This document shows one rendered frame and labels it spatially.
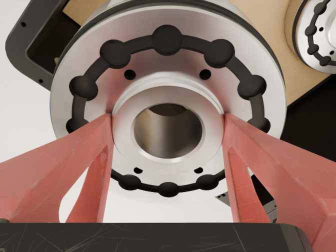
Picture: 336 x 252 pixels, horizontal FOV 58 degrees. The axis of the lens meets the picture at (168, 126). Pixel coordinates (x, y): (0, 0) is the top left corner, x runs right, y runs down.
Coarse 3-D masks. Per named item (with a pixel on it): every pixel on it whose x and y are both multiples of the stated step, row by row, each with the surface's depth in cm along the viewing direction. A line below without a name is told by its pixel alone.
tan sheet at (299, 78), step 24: (72, 0) 29; (96, 0) 29; (240, 0) 29; (264, 0) 29; (288, 0) 29; (264, 24) 31; (288, 48) 32; (288, 72) 34; (312, 72) 34; (288, 96) 36
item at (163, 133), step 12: (144, 120) 15; (156, 120) 16; (168, 120) 16; (180, 120) 16; (192, 120) 15; (144, 132) 14; (156, 132) 15; (168, 132) 15; (180, 132) 15; (192, 132) 14; (156, 144) 14; (168, 144) 14; (180, 144) 14
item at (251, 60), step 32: (96, 32) 11; (128, 32) 11; (160, 32) 11; (192, 32) 11; (224, 32) 11; (64, 64) 11; (96, 64) 12; (128, 64) 11; (160, 64) 11; (192, 64) 11; (224, 64) 12; (256, 64) 11; (64, 96) 12; (96, 96) 12; (224, 96) 12; (256, 96) 12; (64, 128) 13; (128, 192) 15; (160, 192) 16; (192, 192) 15
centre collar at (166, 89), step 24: (120, 96) 12; (144, 96) 12; (168, 96) 12; (192, 96) 12; (120, 120) 12; (216, 120) 12; (120, 144) 13; (144, 144) 14; (192, 144) 14; (216, 144) 13; (144, 168) 14; (168, 168) 14; (192, 168) 14
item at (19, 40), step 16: (32, 0) 19; (48, 0) 19; (32, 16) 20; (48, 16) 20; (16, 32) 20; (32, 32) 20; (16, 48) 21; (16, 64) 22; (32, 64) 22; (48, 80) 23; (224, 192) 31; (272, 208) 33
